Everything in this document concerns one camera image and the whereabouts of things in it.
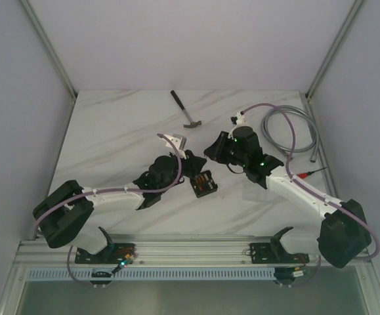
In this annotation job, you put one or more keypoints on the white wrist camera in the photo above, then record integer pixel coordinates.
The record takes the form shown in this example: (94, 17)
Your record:
(238, 121)
(174, 142)

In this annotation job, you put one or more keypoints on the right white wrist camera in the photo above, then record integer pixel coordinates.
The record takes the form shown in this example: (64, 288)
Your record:
(238, 121)

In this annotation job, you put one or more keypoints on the grey slotted cable duct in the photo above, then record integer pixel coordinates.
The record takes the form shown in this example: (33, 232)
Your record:
(160, 273)

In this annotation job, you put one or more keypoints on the clear plastic fuse box cover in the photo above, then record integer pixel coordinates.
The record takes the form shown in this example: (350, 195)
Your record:
(253, 192)

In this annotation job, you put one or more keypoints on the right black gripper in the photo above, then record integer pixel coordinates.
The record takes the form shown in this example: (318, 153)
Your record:
(216, 150)

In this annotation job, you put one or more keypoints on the aluminium mounting rail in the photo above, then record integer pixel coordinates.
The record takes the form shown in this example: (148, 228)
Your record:
(155, 251)

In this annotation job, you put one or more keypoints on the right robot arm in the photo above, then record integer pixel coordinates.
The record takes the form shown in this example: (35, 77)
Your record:
(341, 235)

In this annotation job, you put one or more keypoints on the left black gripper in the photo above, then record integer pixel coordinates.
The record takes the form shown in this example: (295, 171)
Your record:
(191, 163)

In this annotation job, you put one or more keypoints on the red handled screwdriver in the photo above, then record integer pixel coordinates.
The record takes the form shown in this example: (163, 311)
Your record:
(309, 173)

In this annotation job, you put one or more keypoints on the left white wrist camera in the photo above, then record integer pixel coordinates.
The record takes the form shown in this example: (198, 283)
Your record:
(174, 142)

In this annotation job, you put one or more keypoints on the black fuse box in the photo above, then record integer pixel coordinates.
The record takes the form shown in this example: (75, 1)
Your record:
(203, 184)

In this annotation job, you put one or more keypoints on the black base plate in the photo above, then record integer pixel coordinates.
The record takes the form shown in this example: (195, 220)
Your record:
(112, 255)
(273, 253)

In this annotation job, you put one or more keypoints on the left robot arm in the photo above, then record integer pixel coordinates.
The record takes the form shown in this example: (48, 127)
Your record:
(74, 215)

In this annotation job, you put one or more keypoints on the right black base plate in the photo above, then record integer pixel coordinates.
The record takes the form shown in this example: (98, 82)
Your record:
(273, 253)

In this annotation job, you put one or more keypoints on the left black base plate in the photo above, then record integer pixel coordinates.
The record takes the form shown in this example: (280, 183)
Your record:
(112, 255)

